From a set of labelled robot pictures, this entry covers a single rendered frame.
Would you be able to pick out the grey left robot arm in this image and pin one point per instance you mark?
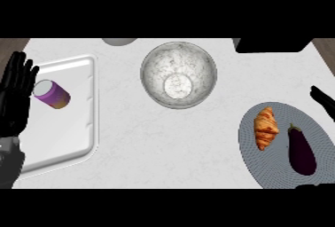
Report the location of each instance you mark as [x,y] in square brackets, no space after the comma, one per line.
[9,162]

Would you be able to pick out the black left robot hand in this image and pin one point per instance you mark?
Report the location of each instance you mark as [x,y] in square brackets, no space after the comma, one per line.
[13,97]

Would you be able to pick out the white tray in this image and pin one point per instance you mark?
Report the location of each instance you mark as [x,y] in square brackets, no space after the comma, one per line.
[65,112]

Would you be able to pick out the dark purple eggplant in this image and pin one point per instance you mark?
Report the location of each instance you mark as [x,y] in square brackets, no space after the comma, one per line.
[301,150]

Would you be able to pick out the grey round object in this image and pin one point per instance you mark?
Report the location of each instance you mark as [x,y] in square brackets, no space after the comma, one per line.
[119,41]

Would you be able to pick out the golden croissant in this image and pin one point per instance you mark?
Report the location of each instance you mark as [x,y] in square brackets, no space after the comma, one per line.
[265,128]

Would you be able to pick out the purple can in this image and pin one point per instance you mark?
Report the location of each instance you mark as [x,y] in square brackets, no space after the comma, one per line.
[53,94]

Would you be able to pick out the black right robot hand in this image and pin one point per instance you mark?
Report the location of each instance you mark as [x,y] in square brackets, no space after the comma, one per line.
[324,100]

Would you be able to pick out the black appliance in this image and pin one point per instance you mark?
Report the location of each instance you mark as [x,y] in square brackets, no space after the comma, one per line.
[271,45]

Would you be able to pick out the grey round placemat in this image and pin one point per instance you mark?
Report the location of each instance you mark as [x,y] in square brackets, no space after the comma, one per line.
[279,147]

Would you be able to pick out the grey marbled bowl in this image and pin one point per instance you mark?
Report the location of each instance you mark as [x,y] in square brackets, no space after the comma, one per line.
[178,74]

